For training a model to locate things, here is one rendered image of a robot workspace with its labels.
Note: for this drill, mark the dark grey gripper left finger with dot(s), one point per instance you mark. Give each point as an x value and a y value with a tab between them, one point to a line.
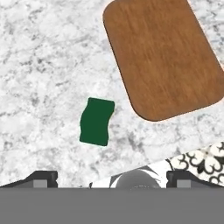
43	179

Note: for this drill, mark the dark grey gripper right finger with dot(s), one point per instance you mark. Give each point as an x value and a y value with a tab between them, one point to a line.
180	178

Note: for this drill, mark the brown wooden cutting board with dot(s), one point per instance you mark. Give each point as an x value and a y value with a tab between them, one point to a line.
163	58

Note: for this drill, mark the dark green sponge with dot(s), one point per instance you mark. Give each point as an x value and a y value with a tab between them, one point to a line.
96	122

